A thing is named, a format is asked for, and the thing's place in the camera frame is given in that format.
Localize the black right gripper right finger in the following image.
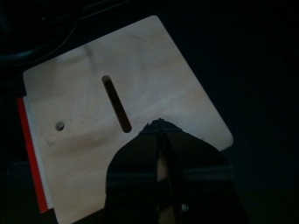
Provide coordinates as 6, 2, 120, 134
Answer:
160, 120, 248, 224

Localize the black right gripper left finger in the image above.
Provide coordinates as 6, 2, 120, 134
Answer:
104, 118, 163, 224

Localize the red flat piece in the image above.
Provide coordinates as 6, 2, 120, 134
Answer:
14, 95, 54, 214

